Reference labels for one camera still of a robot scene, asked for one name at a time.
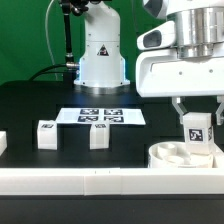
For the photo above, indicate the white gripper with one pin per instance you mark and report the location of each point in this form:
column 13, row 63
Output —
column 160, row 73

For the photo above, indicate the white round stool seat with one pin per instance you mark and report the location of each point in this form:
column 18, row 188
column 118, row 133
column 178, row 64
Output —
column 175, row 155

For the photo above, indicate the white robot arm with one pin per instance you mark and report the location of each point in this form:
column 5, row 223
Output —
column 182, row 57

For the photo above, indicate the white U-shaped fence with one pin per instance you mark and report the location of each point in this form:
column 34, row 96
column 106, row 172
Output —
column 143, row 181

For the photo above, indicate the white marker sheet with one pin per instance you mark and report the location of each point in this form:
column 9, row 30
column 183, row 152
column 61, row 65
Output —
column 123, row 116

